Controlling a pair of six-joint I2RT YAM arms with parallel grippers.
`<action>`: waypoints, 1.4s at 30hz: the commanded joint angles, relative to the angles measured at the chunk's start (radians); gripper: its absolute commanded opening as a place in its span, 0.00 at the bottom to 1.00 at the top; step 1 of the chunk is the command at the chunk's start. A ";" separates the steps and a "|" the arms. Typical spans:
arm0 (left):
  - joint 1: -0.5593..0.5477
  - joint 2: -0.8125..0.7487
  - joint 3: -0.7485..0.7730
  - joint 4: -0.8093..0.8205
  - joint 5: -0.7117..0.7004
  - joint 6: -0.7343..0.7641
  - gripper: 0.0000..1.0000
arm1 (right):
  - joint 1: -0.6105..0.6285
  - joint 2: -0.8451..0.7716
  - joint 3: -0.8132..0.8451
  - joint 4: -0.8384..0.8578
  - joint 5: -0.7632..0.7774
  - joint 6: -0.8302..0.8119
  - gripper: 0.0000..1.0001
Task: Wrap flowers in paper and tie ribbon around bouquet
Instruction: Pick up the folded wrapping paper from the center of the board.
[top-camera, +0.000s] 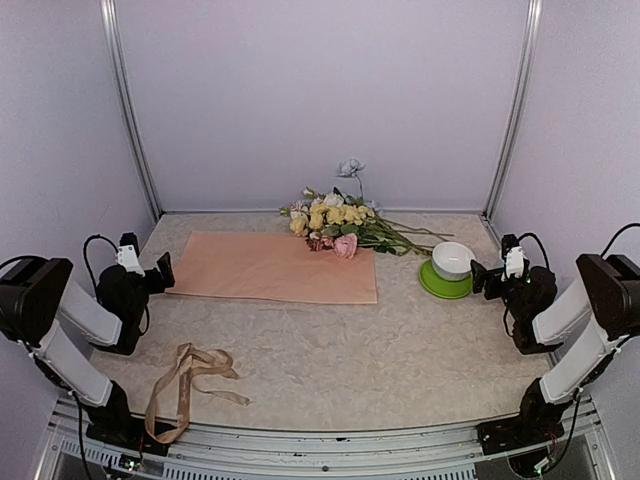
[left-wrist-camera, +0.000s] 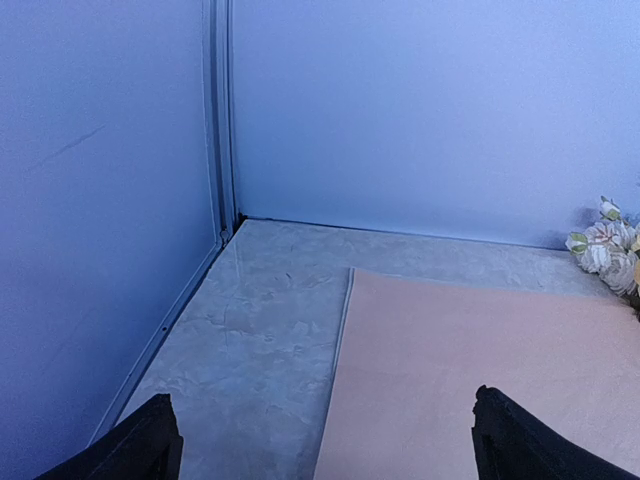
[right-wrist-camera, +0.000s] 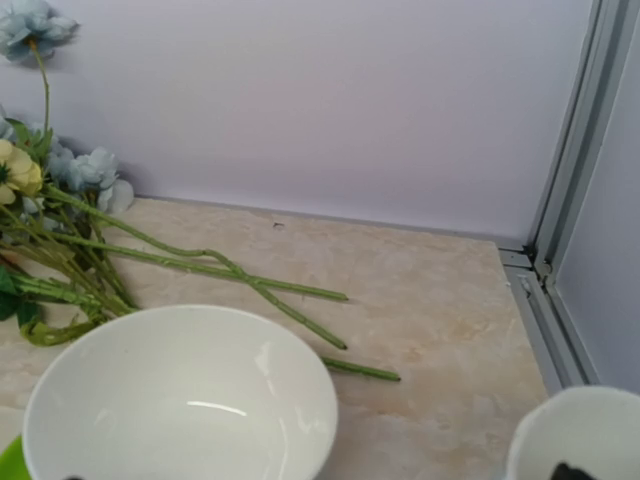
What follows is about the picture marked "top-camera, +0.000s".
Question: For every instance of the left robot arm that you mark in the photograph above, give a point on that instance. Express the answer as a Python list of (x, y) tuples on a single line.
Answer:
[(39, 297)]

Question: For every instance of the front aluminium rail base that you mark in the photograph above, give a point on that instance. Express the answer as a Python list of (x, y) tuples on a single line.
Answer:
[(448, 451)]

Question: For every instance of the pink rose stem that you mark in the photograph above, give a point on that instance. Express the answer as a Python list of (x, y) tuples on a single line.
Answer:
[(346, 247)]

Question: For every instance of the aluminium frame post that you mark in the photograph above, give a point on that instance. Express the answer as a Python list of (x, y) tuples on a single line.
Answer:
[(518, 102), (115, 48)]

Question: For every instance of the dried mauve flower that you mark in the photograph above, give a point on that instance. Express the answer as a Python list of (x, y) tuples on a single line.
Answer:
[(317, 244)]

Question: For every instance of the green plate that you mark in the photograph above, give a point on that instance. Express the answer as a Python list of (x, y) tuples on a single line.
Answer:
[(439, 287)]

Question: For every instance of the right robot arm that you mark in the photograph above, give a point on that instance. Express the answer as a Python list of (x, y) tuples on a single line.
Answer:
[(598, 312)]

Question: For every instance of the left aluminium frame post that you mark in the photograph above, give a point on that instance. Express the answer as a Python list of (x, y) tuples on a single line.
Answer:
[(115, 48)]

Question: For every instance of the white pink flower stem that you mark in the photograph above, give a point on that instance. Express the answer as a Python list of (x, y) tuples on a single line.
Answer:
[(300, 208)]

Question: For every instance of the yellow rose bunch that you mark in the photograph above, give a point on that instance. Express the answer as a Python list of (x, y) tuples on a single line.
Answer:
[(360, 220)]

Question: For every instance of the pink wrapping paper sheet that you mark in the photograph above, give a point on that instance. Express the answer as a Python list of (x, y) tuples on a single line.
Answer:
[(275, 267)]

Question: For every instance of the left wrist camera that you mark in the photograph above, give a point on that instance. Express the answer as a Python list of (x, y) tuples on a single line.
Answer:
[(128, 254)]

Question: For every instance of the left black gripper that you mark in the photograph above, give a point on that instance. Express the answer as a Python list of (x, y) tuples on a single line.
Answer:
[(159, 284)]

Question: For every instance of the tan ribbon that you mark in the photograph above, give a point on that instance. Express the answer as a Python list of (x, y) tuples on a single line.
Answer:
[(190, 363)]

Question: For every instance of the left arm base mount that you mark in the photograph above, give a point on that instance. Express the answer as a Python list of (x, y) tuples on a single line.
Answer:
[(135, 439)]

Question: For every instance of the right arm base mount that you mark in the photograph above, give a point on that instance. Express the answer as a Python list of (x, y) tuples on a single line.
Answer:
[(511, 433)]

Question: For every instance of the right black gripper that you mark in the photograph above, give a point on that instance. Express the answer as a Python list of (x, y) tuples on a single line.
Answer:
[(479, 278)]

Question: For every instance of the right aluminium frame post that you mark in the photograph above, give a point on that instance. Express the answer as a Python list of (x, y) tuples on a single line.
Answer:
[(518, 102)]

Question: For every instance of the white rose stem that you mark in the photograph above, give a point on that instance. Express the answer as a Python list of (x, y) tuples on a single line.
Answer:
[(334, 200)]

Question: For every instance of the white ceramic bowl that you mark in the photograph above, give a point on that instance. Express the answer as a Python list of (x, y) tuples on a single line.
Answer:
[(452, 261)]

